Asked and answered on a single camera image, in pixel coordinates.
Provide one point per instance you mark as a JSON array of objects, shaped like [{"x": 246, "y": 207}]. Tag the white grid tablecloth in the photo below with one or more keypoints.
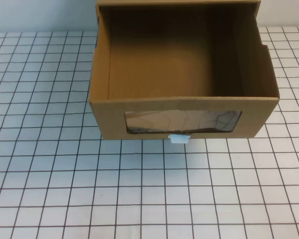
[{"x": 64, "y": 174}]

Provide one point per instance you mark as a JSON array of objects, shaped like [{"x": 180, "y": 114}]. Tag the brown cardboard drawer with window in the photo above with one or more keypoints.
[{"x": 109, "y": 119}]

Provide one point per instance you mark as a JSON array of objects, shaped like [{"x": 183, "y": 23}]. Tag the brown cardboard box shell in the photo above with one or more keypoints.
[{"x": 164, "y": 2}]

